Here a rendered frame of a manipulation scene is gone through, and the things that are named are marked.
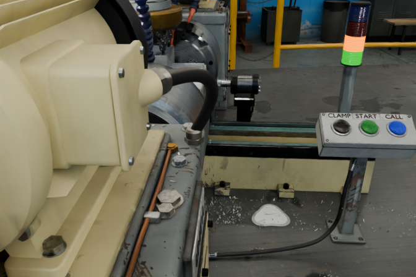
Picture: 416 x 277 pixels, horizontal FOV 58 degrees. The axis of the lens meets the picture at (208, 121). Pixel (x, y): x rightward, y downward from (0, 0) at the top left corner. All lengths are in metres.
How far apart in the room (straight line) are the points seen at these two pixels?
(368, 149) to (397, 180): 0.39
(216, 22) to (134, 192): 1.04
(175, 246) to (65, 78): 0.16
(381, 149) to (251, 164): 0.33
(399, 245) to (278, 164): 0.31
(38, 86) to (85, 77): 0.03
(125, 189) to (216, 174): 0.63
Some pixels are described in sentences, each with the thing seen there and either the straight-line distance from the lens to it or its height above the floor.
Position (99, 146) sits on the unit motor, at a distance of 0.24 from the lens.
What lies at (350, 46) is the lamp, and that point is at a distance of 1.24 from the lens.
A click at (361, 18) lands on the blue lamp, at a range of 1.22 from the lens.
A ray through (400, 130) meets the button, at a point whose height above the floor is 1.07.
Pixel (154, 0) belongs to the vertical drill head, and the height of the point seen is 1.27.
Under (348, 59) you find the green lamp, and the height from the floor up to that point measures 1.05.
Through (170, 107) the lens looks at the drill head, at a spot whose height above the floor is 1.14.
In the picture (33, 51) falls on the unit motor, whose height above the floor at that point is 1.32.
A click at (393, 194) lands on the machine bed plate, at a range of 1.07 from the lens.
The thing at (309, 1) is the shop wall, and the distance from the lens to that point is 6.29.
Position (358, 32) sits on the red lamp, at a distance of 1.23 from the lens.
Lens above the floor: 1.37
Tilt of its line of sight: 25 degrees down
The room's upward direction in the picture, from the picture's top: 1 degrees counter-clockwise
